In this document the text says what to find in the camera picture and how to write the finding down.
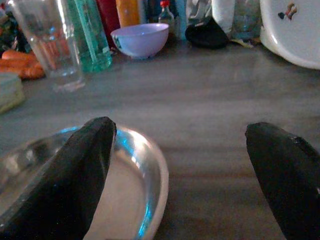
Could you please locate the small square plastic container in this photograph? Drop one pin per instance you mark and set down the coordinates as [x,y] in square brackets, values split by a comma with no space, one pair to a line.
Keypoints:
[10,92]

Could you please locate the orange sauce bottle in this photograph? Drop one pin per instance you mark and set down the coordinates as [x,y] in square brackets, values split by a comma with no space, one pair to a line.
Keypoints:
[127,12]

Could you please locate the teal plastic water bottle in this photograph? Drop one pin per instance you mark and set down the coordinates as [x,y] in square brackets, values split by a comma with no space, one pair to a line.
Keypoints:
[92,45]

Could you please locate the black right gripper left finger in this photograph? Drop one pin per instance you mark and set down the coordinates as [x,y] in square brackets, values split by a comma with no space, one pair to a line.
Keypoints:
[62,195]

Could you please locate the clear drinking glass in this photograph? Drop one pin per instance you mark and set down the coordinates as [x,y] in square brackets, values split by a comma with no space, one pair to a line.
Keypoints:
[50,37]

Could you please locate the orange carrot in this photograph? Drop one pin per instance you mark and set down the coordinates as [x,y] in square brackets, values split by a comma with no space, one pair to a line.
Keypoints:
[17,55]
[20,63]
[32,73]

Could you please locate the white paper roll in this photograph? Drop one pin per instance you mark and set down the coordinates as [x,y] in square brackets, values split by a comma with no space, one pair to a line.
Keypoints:
[222,15]

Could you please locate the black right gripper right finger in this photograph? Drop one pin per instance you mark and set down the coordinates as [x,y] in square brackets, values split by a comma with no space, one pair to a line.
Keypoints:
[290,187]

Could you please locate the floral printed packet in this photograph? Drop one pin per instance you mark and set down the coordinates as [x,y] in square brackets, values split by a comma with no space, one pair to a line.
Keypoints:
[10,32]

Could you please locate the small lilac bowl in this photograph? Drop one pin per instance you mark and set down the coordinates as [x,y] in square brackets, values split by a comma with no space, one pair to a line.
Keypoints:
[140,42]

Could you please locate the round steel plate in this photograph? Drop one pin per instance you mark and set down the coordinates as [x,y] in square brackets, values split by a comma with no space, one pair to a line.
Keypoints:
[130,187]

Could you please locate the dark blue jar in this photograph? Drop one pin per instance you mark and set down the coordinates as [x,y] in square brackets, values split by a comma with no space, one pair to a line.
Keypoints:
[152,10]

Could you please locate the black pouch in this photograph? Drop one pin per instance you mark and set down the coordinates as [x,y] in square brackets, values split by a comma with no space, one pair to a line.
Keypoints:
[207,36]

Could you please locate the small red-capped bottle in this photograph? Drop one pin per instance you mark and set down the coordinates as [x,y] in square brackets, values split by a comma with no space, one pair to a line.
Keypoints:
[166,16]

